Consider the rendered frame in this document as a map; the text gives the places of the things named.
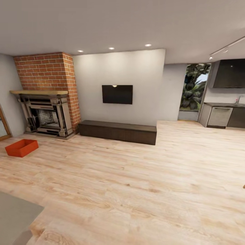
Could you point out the fixed window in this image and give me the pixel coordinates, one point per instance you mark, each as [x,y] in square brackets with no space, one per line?
[195,84]

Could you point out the cabinet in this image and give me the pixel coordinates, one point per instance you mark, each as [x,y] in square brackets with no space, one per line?
[119,131]
[228,74]

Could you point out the dishwasher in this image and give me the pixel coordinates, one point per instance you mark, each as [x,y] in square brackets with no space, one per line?
[219,117]

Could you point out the storage box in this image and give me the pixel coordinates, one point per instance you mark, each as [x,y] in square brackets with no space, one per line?
[22,148]

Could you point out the wall mounted tv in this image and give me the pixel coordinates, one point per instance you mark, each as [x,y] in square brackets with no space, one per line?
[117,94]

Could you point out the coffee table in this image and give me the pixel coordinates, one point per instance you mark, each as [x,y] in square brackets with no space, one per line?
[16,215]

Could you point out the wood fireplace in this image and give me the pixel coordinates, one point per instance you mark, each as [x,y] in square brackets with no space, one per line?
[47,115]

